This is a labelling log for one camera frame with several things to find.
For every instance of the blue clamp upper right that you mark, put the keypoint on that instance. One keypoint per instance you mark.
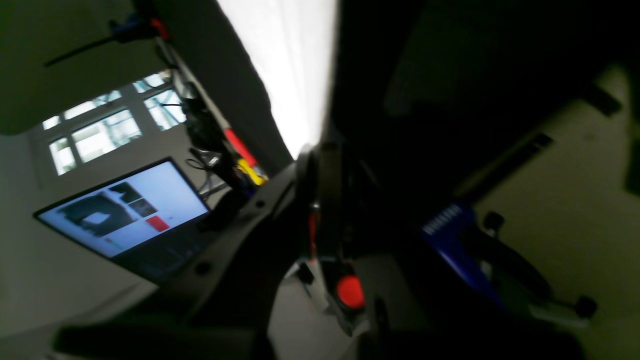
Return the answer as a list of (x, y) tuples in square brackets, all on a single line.
[(135, 28)]

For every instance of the laptop with lit screen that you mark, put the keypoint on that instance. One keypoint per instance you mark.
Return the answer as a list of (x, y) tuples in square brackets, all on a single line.
[(149, 221)]

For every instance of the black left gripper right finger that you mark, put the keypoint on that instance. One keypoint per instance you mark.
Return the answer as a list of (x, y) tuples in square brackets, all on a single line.
[(418, 307)]

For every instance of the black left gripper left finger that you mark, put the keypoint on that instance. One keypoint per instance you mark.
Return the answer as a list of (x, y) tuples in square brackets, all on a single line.
[(219, 306)]

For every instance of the white printed t-shirt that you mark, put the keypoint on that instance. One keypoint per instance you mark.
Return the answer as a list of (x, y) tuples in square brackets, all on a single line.
[(291, 46)]

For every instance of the red emergency stop button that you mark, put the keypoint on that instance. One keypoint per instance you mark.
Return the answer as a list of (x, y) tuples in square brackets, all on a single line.
[(344, 295)]

